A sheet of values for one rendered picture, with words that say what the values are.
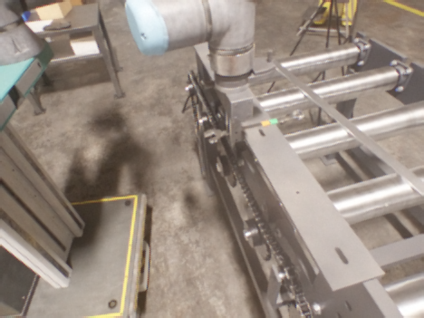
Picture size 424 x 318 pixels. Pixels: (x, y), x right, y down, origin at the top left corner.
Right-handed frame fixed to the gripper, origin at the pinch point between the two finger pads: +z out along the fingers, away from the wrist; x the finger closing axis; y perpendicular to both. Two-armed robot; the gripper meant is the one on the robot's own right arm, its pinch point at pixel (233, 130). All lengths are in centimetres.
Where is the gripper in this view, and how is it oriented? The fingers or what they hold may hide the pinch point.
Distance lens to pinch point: 71.0
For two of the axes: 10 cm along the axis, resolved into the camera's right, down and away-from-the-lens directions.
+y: -9.6, 2.4, -1.4
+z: 0.8, 7.0, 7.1
